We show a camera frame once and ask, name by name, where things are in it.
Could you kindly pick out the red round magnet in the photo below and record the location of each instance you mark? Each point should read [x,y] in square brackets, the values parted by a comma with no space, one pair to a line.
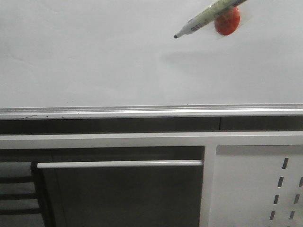
[228,22]

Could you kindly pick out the white whiteboard marker pen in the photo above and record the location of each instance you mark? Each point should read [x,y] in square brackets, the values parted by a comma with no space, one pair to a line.
[207,16]

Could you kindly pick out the white whiteboard with aluminium tray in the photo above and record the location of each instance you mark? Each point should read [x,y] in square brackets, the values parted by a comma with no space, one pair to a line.
[119,58]

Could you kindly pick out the white perforated metal panel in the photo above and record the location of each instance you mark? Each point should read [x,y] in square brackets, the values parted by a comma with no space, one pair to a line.
[257,186]

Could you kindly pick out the black slatted chair back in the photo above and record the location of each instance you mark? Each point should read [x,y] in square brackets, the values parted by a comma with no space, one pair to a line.
[21,201]

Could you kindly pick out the grey panel with white rail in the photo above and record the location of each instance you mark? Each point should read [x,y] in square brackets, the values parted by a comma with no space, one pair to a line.
[152,193]

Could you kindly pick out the white metal frame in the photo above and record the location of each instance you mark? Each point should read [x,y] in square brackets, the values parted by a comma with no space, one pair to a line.
[209,140]

